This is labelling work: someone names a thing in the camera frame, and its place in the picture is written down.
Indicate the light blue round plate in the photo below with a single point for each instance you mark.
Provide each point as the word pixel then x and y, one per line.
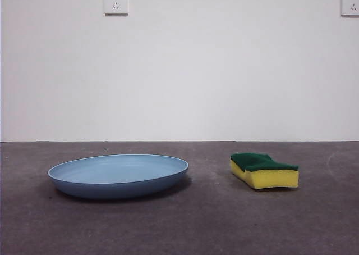
pixel 117 173

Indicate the yellow sponge with green scourer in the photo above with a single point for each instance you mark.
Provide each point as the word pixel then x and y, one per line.
pixel 272 179

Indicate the white wall socket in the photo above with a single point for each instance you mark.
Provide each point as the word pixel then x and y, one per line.
pixel 116 1
pixel 350 3

